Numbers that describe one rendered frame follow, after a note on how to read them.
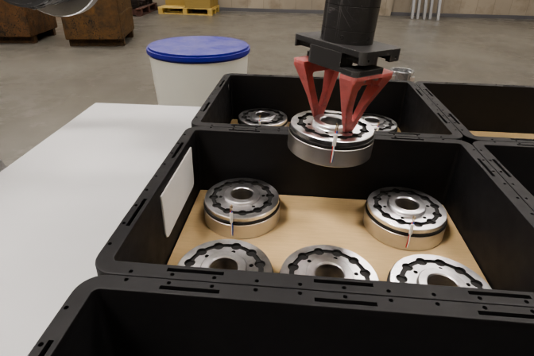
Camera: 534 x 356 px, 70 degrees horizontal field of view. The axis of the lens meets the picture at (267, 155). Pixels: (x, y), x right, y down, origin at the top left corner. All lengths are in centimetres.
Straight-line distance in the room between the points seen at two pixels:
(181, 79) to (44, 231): 142
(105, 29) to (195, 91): 408
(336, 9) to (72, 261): 56
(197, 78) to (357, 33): 170
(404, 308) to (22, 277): 58
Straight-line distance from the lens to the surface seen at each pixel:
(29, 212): 89
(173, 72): 211
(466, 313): 32
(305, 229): 52
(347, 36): 42
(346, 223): 54
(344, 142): 43
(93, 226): 80
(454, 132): 62
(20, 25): 670
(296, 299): 30
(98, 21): 609
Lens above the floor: 115
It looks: 27 degrees down
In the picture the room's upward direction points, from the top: 1 degrees clockwise
